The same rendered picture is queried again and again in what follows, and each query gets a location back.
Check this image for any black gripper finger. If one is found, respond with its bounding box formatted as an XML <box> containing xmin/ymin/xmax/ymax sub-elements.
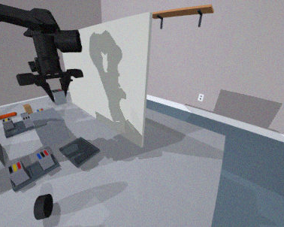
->
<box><xmin>59</xmin><ymin>79</ymin><xmax>73</xmax><ymax>96</ymax></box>
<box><xmin>35</xmin><ymin>82</ymin><xmax>54</xmax><ymax>102</ymax></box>

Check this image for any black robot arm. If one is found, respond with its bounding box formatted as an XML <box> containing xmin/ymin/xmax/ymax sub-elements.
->
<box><xmin>0</xmin><ymin>4</ymin><xmax>83</xmax><ymax>74</ymax></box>

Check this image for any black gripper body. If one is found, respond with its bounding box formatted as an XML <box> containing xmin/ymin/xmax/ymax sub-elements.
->
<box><xmin>17</xmin><ymin>53</ymin><xmax>83</xmax><ymax>86</ymax></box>

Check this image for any dark grey cylinder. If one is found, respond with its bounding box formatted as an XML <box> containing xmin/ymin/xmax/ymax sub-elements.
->
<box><xmin>33</xmin><ymin>194</ymin><xmax>53</xmax><ymax>220</ymax></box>

